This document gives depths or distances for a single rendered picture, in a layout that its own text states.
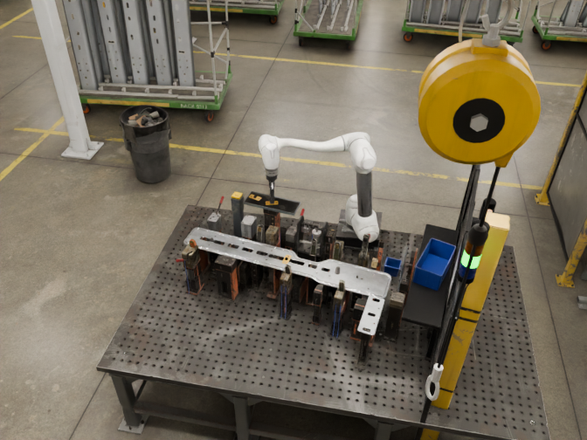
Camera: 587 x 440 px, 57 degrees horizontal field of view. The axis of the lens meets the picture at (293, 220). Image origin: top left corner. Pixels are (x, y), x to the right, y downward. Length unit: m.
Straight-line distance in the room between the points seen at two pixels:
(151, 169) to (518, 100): 5.40
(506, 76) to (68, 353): 4.17
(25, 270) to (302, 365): 2.92
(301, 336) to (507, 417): 1.25
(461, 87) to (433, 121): 0.05
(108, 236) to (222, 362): 2.46
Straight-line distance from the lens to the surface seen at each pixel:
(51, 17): 6.18
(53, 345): 4.67
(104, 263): 5.19
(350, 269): 3.47
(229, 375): 3.31
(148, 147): 5.79
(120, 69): 7.54
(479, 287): 2.58
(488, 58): 0.70
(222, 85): 7.28
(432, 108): 0.71
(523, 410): 3.44
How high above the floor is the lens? 3.40
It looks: 39 degrees down
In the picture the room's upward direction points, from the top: 1 degrees clockwise
